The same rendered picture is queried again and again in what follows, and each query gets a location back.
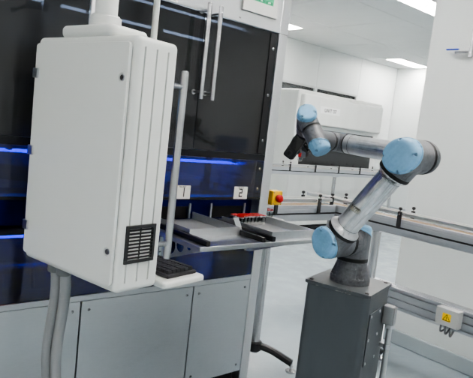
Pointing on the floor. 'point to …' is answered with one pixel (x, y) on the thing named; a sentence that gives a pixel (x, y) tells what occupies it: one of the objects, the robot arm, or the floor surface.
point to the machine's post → (265, 183)
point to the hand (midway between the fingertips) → (299, 155)
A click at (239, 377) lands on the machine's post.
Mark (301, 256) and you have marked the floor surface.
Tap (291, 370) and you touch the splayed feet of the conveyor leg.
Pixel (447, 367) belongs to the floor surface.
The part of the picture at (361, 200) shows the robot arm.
